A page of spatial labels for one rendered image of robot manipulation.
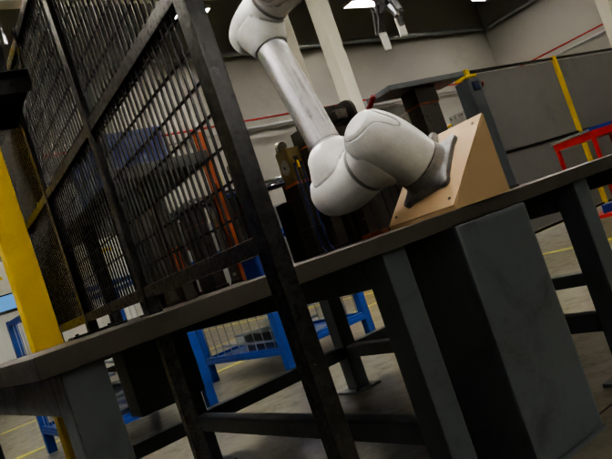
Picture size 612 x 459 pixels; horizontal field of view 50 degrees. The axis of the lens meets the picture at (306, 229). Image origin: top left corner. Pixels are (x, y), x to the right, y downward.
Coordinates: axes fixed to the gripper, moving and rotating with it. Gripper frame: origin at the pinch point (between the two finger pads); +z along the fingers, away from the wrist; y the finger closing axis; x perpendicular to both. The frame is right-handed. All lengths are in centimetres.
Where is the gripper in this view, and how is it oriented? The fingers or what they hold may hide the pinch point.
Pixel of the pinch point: (394, 39)
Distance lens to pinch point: 251.1
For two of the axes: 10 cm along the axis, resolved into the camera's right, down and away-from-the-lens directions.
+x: -8.9, 2.9, -3.6
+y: -3.3, 1.5, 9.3
